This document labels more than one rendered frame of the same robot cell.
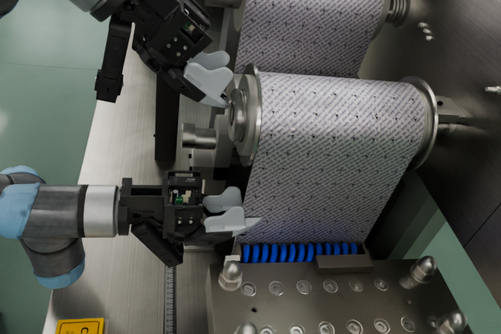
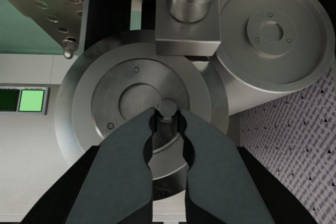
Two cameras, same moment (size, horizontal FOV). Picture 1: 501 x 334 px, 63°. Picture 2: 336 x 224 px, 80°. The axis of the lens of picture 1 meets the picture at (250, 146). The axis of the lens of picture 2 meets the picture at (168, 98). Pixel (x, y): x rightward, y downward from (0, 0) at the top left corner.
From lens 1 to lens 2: 0.58 m
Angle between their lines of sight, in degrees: 69
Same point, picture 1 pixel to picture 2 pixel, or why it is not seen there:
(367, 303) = (68, 16)
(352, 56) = (244, 135)
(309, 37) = (271, 153)
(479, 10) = (181, 202)
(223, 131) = (163, 45)
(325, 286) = not seen: outside the picture
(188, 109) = not seen: outside the picture
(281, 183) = not seen: hidden behind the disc
